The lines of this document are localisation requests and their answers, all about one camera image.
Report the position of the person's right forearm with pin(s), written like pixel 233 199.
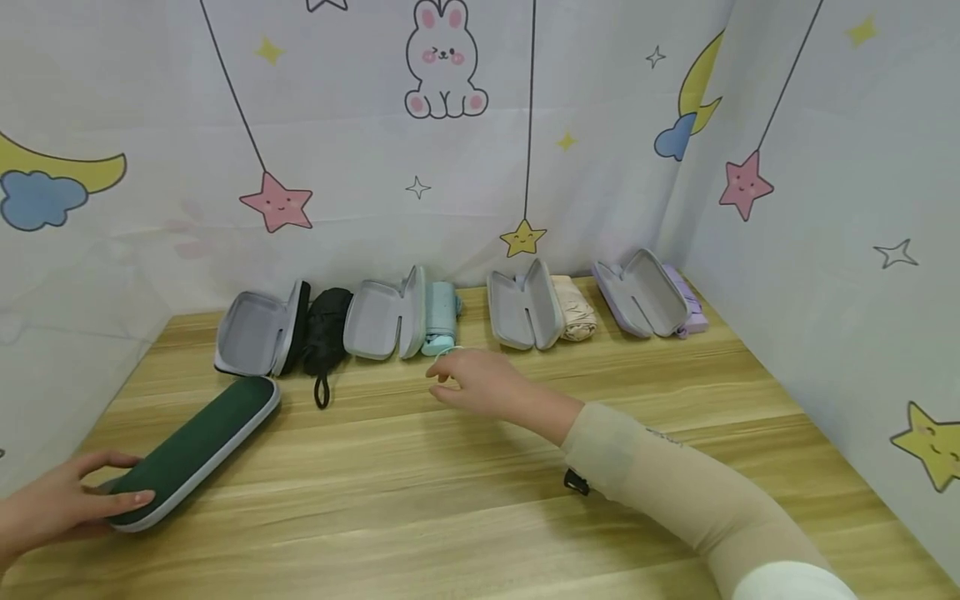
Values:
pixel 675 472

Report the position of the person's left thumb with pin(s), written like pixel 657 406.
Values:
pixel 120 503

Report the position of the purple folded umbrella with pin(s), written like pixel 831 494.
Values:
pixel 694 319

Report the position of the beige folded umbrella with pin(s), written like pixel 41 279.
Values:
pixel 576 311

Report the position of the dark green zippered case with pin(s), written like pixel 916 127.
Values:
pixel 199 450

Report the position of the open case with black exterior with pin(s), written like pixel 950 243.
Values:
pixel 251 335

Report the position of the open light blue-grey case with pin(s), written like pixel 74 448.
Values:
pixel 375 321

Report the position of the person's right thumb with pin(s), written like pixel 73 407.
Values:
pixel 446 393

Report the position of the black folded umbrella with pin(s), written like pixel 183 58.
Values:
pixel 327 327

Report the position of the person's right fingers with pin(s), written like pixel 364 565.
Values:
pixel 442 366

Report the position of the open grey case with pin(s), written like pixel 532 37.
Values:
pixel 545 307

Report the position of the person's right hand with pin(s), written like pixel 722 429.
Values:
pixel 484 385

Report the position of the person's left index finger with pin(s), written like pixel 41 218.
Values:
pixel 105 458

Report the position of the black wrist band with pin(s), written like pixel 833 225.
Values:
pixel 576 482

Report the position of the open purple case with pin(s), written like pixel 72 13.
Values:
pixel 654 290

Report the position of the person's left hand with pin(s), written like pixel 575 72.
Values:
pixel 46 510

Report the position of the light blue folded umbrella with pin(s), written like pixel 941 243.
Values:
pixel 441 312

